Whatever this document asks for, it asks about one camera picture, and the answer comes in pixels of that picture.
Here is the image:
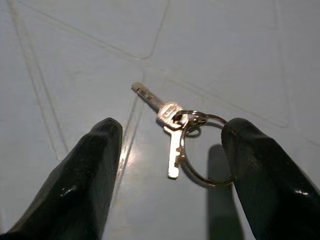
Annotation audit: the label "light blue plastic table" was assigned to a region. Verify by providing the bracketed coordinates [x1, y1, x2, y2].
[0, 0, 320, 240]

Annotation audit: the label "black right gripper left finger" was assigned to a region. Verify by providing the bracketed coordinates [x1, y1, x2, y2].
[0, 118, 123, 240]

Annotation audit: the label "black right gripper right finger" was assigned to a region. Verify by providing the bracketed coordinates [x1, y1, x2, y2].
[221, 117, 320, 240]

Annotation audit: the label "two silver keys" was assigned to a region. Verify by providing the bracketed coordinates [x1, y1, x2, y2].
[131, 81, 237, 189]

